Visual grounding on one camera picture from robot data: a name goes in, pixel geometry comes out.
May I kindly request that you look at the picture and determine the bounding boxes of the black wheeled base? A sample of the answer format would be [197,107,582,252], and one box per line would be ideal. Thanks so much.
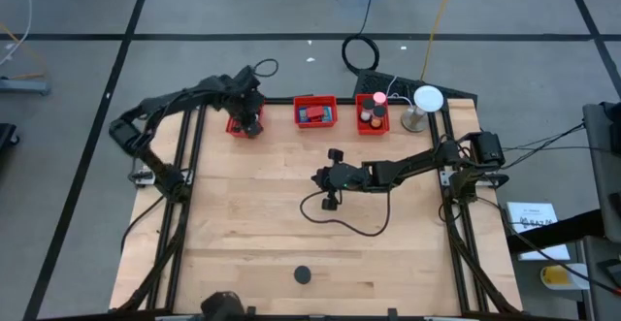
[0,122,21,148]

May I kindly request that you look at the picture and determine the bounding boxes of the yellow and white container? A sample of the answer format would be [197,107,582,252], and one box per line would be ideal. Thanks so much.
[539,263,591,292]

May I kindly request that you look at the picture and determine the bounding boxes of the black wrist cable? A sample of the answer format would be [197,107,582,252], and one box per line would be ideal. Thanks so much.
[252,57,280,79]
[299,187,393,239]

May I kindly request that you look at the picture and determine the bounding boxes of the white mushroom lamp wooden base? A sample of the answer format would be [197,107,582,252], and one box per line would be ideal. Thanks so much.
[401,84,445,134]

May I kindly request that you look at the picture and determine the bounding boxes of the blue sand hourglass black caps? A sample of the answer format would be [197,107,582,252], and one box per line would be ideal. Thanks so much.
[293,265,313,286]

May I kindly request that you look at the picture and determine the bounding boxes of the yellow hanging cable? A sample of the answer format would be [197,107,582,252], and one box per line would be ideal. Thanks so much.
[418,0,459,82]

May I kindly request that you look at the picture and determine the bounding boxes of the black bar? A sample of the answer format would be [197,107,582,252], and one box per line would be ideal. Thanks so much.
[506,208,605,255]

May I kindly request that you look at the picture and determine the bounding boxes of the red plastic basket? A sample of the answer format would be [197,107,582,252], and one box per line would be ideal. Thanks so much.
[355,93,391,136]
[225,107,266,140]
[292,94,338,129]

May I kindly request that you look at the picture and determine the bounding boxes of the white printed booklet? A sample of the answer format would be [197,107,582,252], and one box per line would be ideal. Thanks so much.
[505,201,572,263]

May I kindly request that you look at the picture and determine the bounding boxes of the person's head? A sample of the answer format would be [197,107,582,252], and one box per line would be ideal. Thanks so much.
[200,290,247,321]

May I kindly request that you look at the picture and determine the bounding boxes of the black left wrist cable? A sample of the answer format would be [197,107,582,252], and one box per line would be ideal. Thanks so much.
[252,57,280,79]

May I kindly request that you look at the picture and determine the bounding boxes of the grey metal floor base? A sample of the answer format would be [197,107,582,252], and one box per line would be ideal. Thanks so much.
[0,77,52,97]

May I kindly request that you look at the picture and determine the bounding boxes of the black coiled floor cable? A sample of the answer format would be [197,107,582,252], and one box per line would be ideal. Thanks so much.
[341,0,381,76]

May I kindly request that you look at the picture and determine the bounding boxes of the white lamp cord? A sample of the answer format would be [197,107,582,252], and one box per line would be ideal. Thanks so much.
[386,75,414,105]

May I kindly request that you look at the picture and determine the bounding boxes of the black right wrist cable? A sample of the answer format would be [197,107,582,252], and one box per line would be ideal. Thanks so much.
[299,187,393,239]

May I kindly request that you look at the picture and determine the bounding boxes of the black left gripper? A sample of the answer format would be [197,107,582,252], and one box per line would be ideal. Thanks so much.
[224,65,267,139]

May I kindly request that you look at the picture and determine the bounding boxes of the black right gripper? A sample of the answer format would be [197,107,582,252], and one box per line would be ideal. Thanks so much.
[310,148,374,211]

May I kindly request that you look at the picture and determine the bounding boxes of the grey desk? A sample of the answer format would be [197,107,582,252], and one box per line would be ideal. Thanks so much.
[580,100,621,321]

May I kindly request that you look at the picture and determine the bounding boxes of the white floor cable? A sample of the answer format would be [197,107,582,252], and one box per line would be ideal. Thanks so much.
[0,0,35,69]

